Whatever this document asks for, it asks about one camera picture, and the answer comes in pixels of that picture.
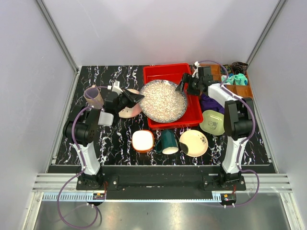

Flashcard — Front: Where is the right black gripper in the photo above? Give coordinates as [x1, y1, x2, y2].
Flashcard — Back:
[175, 73, 202, 97]

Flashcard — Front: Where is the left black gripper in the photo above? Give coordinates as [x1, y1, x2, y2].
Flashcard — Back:
[115, 88, 144, 113]

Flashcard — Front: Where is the pink cream round plate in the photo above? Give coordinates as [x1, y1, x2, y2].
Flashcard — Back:
[118, 103, 142, 118]

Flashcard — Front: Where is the speckled grey large plate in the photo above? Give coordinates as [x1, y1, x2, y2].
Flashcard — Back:
[139, 80, 188, 123]

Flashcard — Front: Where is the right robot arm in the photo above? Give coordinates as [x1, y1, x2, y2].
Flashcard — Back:
[176, 66, 256, 190]

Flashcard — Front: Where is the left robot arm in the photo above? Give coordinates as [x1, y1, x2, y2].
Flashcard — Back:
[63, 89, 144, 190]

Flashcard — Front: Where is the red plastic bin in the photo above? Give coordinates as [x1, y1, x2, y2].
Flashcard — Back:
[143, 63, 203, 130]

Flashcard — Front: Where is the purple cloth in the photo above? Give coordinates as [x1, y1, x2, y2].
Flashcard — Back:
[200, 94, 224, 114]

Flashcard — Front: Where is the iridescent pink cup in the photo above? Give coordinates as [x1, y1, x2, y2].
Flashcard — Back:
[83, 85, 104, 109]

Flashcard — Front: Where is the wooden compartment organizer tray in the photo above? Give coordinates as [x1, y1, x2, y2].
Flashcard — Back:
[200, 64, 253, 98]

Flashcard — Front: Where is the orange white square bowl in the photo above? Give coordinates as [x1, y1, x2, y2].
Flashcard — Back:
[132, 130, 154, 153]

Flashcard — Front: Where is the white mint sock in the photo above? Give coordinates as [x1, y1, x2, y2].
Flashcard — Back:
[221, 74, 235, 85]

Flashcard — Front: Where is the green panda square dish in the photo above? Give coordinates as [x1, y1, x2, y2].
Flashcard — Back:
[199, 110, 224, 136]

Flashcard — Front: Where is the dark patterned sock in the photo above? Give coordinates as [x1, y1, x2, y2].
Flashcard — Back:
[220, 64, 232, 75]

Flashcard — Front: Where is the dark green mug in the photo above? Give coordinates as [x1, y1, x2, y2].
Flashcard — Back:
[155, 129, 179, 155]

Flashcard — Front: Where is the mint green sock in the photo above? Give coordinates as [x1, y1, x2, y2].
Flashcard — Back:
[234, 73, 248, 86]

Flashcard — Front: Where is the brown dark rolled sock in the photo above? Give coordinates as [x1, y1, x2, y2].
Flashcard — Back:
[231, 62, 248, 75]

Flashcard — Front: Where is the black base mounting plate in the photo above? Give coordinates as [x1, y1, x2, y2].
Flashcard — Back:
[76, 165, 247, 201]

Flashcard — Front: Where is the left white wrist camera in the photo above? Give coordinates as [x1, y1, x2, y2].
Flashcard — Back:
[107, 80, 123, 95]

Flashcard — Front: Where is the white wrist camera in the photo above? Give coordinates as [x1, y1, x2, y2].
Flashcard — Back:
[192, 61, 200, 79]
[107, 80, 123, 95]

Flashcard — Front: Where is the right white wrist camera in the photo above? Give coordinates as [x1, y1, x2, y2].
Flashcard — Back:
[192, 61, 200, 79]

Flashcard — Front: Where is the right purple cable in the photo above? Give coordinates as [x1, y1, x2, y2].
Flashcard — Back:
[195, 59, 260, 208]

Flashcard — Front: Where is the purple cable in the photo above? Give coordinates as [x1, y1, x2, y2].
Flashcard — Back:
[56, 85, 111, 228]
[195, 59, 260, 208]

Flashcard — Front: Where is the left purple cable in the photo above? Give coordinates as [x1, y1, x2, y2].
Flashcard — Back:
[56, 85, 111, 228]

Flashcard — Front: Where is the aluminium frame rail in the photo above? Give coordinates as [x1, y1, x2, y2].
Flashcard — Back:
[33, 0, 81, 74]

